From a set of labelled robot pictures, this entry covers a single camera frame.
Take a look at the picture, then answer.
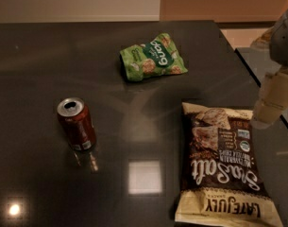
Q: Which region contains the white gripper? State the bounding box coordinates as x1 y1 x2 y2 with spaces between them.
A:
251 9 288 130

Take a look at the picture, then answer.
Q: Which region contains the brown Late July chip bag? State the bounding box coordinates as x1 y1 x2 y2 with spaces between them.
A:
175 102 283 227

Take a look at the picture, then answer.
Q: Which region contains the green snack bag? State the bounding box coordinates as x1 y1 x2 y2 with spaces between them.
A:
120 33 188 82

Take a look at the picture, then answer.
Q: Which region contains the red soda can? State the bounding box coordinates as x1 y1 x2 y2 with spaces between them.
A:
57 97 96 152

